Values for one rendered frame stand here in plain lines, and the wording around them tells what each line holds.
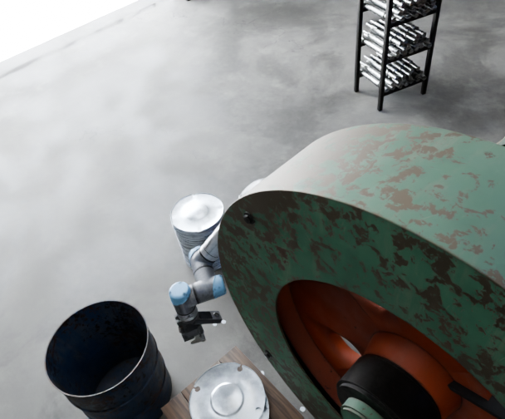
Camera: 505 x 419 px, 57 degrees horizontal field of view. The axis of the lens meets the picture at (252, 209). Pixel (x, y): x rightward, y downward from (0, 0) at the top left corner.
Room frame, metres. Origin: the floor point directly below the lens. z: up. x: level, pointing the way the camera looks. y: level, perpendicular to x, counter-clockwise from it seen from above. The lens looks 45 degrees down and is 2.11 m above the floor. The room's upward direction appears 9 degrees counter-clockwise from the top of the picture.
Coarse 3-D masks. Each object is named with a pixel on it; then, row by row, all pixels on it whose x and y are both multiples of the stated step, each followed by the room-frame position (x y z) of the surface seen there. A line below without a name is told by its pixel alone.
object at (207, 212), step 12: (180, 204) 1.87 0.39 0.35; (192, 204) 1.86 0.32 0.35; (204, 204) 1.84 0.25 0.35; (216, 204) 1.82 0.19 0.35; (180, 216) 1.77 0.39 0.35; (192, 216) 1.75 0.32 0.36; (204, 216) 1.74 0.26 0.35; (216, 216) 1.73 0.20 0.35; (180, 228) 1.69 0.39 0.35; (192, 228) 1.68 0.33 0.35; (204, 228) 1.66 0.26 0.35
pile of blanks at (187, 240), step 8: (216, 224) 1.68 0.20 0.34; (176, 232) 1.72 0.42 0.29; (184, 232) 1.66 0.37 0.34; (200, 232) 1.64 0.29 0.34; (208, 232) 1.65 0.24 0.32; (184, 240) 1.67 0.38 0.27; (192, 240) 1.65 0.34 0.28; (200, 240) 1.65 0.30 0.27; (184, 248) 1.69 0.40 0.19; (192, 248) 1.66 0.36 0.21; (184, 256) 1.72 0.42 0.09; (216, 264) 1.65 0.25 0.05
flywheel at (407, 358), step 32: (288, 288) 0.55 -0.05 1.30; (320, 288) 0.49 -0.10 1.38; (288, 320) 0.53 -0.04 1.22; (320, 320) 0.49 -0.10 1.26; (352, 320) 0.43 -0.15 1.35; (384, 320) 0.38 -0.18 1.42; (320, 352) 0.49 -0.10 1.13; (352, 352) 0.45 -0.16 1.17; (384, 352) 0.34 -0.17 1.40; (416, 352) 0.32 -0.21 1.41; (320, 384) 0.44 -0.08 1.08; (352, 384) 0.30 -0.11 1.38; (384, 384) 0.28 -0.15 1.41; (416, 384) 0.28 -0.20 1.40; (480, 384) 0.26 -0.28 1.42; (352, 416) 0.26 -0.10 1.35; (384, 416) 0.25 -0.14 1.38; (416, 416) 0.24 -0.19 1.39; (448, 416) 0.25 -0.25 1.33; (480, 416) 0.24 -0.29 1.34
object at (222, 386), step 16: (224, 368) 0.87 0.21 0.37; (208, 384) 0.81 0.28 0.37; (224, 384) 0.80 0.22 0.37; (240, 384) 0.79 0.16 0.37; (256, 384) 0.78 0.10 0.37; (192, 400) 0.76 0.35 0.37; (208, 400) 0.75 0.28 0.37; (224, 400) 0.74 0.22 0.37; (240, 400) 0.73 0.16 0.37; (256, 400) 0.72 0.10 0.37; (192, 416) 0.70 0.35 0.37; (208, 416) 0.69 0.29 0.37; (224, 416) 0.68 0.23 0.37; (240, 416) 0.68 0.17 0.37; (256, 416) 0.67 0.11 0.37
